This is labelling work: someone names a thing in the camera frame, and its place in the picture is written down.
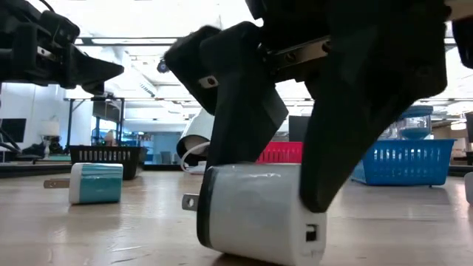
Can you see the black ceiling spotlight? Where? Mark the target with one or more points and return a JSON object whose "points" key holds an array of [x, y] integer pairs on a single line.
{"points": [[162, 67]]}

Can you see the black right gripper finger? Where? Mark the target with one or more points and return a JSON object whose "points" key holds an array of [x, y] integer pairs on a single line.
{"points": [[369, 92], [240, 92]]}

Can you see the teal and white wall charger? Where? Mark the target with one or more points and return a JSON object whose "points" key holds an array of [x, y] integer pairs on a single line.
{"points": [[96, 183]]}

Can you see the clear jars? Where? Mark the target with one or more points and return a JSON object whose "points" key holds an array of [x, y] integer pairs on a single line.
{"points": [[415, 111]]}

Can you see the black overhead light bar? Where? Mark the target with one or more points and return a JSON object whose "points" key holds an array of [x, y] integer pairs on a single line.
{"points": [[129, 40]]}

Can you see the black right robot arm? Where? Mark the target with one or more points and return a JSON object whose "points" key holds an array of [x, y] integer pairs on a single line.
{"points": [[465, 40]]}

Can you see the white charger with black face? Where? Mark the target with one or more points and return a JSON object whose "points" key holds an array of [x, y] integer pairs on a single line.
{"points": [[258, 218]]}

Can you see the black computer monitor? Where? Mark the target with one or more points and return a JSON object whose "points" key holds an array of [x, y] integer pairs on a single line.
{"points": [[15, 130], [295, 129]]}

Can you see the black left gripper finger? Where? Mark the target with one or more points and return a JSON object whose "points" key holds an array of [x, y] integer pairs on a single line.
{"points": [[96, 68], [94, 88]]}

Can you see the white spot lamp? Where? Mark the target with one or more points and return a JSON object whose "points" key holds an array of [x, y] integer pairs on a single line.
{"points": [[196, 129]]}

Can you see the red plastic basket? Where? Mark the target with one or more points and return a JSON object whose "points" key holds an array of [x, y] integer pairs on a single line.
{"points": [[281, 153]]}

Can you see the black plastic basket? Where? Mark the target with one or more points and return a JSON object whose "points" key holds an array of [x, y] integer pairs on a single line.
{"points": [[107, 155]]}

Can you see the blue plastic basket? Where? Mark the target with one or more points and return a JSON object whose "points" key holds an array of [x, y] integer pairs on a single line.
{"points": [[406, 162]]}

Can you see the black background rig frame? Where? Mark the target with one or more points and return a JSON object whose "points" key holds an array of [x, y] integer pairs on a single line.
{"points": [[70, 122]]}

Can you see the black aluminium table frame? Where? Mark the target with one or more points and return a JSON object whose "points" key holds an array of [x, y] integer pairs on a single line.
{"points": [[22, 168]]}

